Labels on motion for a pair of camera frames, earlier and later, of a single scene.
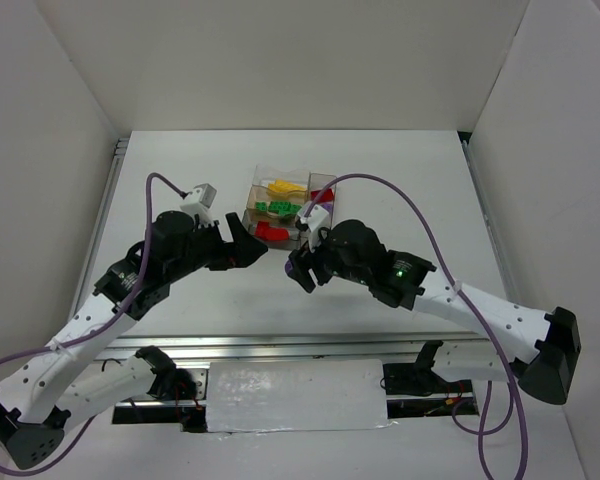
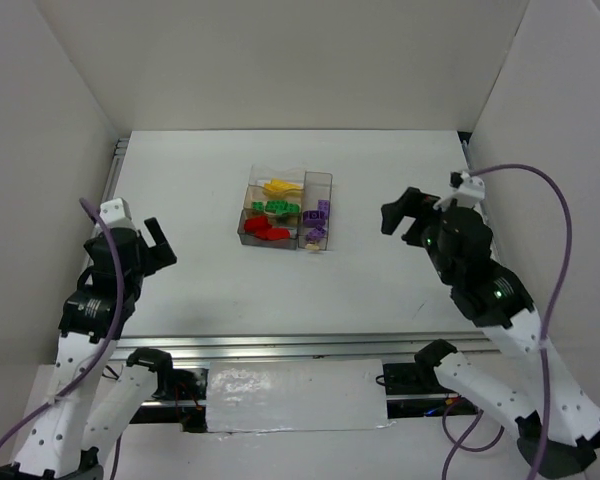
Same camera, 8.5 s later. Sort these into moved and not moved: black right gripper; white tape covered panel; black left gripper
Moved: black left gripper; black right gripper
Not moved: white tape covered panel
